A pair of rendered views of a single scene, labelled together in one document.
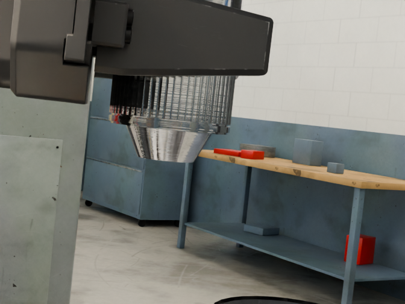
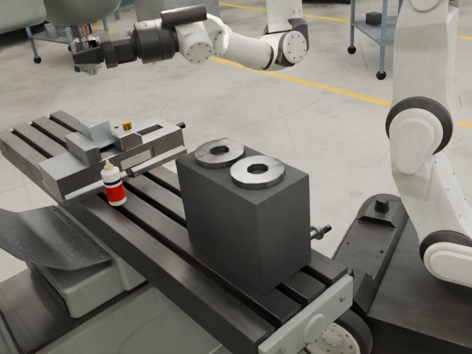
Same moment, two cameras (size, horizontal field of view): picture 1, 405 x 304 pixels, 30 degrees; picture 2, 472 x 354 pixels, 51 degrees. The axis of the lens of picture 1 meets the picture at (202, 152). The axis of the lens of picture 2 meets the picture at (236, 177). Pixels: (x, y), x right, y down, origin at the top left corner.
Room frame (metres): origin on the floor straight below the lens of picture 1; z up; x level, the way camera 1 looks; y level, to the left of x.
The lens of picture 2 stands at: (1.37, 0.21, 1.52)
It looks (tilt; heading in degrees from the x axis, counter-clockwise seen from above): 31 degrees down; 175
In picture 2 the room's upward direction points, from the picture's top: 6 degrees counter-clockwise
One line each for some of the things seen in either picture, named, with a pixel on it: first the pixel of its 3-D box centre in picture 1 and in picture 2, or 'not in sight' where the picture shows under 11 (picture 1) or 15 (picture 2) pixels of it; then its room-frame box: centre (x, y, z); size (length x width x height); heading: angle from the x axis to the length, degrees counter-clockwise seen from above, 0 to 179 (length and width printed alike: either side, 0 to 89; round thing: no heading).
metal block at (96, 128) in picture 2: not in sight; (96, 131); (0.24, -0.02, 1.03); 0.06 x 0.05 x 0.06; 31
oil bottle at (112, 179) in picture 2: not in sight; (112, 181); (0.39, 0.01, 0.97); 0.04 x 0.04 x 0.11
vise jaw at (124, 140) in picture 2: not in sight; (119, 133); (0.21, 0.03, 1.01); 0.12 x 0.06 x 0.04; 31
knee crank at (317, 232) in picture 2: not in sight; (308, 237); (0.12, 0.53, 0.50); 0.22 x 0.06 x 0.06; 123
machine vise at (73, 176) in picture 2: not in sight; (113, 149); (0.23, 0.01, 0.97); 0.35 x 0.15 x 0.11; 121
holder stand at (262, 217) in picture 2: not in sight; (243, 207); (0.64, 0.28, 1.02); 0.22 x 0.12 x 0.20; 32
